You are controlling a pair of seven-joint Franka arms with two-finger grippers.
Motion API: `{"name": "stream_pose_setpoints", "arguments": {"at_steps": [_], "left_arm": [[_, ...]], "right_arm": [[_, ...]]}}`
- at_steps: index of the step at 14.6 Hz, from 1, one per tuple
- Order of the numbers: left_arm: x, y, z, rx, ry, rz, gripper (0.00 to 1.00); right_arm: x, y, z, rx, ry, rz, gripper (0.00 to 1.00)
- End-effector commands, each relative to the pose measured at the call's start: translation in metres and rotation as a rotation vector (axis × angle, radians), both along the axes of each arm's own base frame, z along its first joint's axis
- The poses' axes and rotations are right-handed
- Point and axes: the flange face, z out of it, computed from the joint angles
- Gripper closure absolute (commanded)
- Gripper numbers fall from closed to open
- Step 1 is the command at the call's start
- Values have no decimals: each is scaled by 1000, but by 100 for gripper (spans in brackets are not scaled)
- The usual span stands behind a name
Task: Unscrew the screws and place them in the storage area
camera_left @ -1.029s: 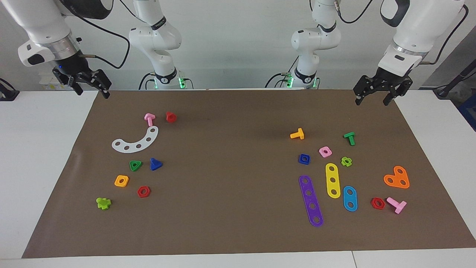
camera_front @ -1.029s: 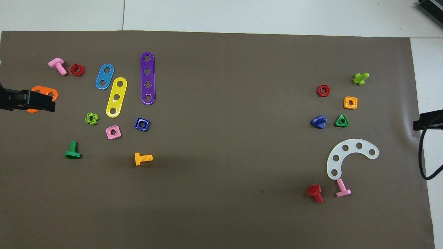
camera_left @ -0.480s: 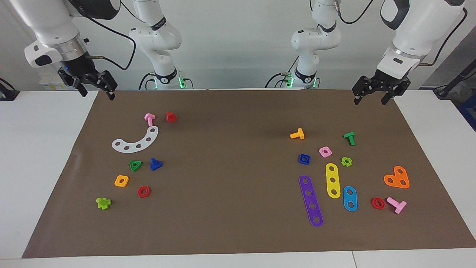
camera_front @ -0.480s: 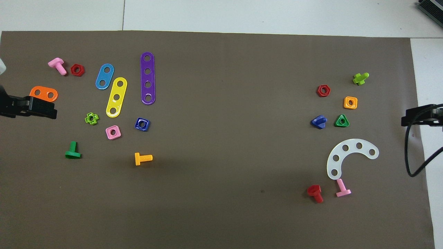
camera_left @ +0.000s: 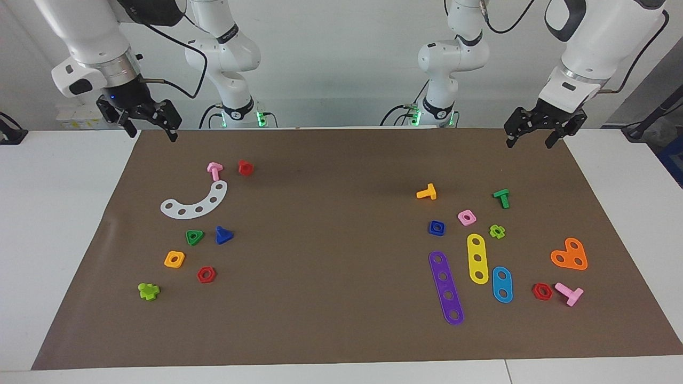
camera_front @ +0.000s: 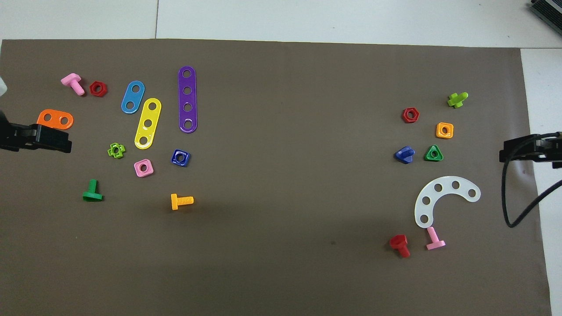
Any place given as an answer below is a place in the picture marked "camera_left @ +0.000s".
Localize white adapter boxes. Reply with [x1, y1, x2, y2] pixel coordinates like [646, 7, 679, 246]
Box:
[55, 101, 115, 130]

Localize black stand pole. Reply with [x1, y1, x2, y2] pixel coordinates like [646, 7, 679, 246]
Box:
[622, 85, 683, 141]

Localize white curved five-hole plate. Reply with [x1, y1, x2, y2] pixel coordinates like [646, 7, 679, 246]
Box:
[160, 180, 228, 220]

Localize grey partition panel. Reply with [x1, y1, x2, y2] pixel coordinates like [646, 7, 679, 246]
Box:
[602, 37, 683, 129]

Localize orange heart-shaped plate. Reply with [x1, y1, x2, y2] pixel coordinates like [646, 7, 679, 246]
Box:
[550, 237, 589, 271]

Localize yellow three-hole strip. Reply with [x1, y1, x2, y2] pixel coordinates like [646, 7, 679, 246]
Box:
[467, 233, 489, 285]

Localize blue crate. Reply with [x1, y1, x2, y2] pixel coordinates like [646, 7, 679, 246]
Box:
[658, 136, 683, 188]

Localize blue two-hole strip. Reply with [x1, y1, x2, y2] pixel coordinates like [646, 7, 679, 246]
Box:
[491, 266, 514, 304]

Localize purple four-hole strip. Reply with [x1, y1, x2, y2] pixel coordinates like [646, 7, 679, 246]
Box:
[428, 251, 465, 326]

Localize brown table mat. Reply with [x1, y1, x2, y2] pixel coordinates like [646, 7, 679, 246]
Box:
[31, 127, 683, 371]

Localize black base cable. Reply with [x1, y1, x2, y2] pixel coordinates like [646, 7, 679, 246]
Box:
[199, 103, 222, 130]
[380, 101, 422, 127]

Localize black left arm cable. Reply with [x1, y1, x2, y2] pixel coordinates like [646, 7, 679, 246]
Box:
[480, 0, 670, 95]

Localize black clamp mount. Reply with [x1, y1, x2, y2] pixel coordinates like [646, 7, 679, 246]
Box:
[0, 111, 28, 146]

